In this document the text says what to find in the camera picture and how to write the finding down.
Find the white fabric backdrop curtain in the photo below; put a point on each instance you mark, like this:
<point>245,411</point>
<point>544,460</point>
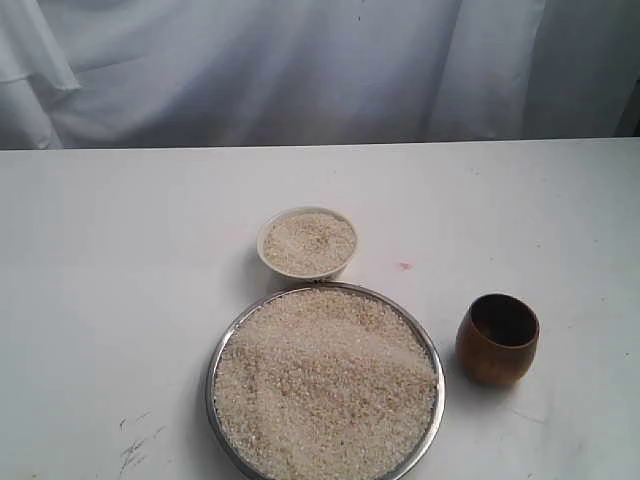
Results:
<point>116,74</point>

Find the rice pile in tray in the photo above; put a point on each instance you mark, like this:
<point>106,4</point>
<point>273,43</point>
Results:
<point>324,384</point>

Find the small white ceramic bowl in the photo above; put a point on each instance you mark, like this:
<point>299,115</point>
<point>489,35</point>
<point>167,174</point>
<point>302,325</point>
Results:
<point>280,267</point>

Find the round metal tray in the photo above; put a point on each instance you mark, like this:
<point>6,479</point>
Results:
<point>436,412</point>

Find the rice in white bowl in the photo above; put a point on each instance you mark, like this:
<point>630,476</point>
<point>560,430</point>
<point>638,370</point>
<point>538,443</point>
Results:
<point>310,245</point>

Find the brown wooden cup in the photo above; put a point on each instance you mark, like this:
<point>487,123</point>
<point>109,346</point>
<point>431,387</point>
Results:
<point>497,340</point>

